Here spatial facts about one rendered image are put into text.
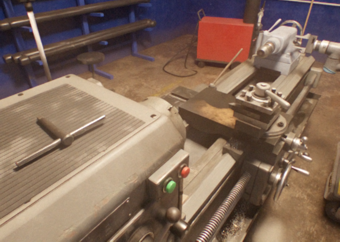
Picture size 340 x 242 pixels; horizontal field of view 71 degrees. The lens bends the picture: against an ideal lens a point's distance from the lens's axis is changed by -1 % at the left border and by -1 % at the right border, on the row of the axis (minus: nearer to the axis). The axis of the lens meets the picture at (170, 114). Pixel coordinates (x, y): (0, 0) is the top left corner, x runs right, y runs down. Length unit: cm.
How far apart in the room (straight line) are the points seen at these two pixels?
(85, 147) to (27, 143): 13
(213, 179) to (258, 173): 28
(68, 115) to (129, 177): 24
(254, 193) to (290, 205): 88
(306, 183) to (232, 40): 252
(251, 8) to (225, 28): 47
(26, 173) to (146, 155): 23
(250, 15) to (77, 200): 392
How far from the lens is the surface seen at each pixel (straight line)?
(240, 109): 114
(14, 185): 51
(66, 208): 47
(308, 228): 220
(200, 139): 151
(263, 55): 187
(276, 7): 543
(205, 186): 109
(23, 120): 68
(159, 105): 88
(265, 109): 109
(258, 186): 138
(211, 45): 423
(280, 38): 208
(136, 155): 53
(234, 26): 411
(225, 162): 121
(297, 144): 136
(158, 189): 55
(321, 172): 268
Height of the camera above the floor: 167
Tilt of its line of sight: 34 degrees down
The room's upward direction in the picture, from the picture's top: straight up
